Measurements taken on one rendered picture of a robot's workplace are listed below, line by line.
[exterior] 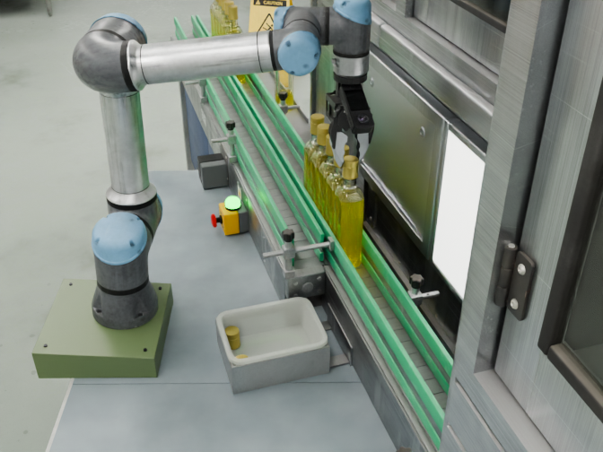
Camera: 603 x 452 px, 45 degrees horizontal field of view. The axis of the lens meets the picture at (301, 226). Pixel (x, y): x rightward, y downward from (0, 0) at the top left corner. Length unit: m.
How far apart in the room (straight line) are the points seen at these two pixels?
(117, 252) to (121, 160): 0.21
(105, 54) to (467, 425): 0.97
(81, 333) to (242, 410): 0.41
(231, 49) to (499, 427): 0.90
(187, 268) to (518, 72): 1.51
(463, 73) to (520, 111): 0.86
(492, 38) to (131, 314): 0.96
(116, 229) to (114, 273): 0.10
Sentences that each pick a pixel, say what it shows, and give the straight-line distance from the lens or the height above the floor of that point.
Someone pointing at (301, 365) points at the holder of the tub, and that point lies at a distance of 1.60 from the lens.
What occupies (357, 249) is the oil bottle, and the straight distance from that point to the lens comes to 1.70.
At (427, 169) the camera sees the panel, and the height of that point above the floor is 1.18.
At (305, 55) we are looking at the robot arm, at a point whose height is 1.46.
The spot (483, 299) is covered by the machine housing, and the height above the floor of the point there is 1.52.
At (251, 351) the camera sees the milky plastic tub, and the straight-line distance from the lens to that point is 1.67.
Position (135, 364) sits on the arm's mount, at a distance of 1.65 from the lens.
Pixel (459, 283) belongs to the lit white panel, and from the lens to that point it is 1.49.
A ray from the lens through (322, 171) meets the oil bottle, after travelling 1.72.
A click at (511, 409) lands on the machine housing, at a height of 1.43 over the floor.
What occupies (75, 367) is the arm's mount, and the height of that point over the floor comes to 0.78.
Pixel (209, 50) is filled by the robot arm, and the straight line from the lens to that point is 1.37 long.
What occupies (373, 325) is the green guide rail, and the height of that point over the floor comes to 0.91.
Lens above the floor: 1.91
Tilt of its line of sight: 34 degrees down
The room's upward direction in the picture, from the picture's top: straight up
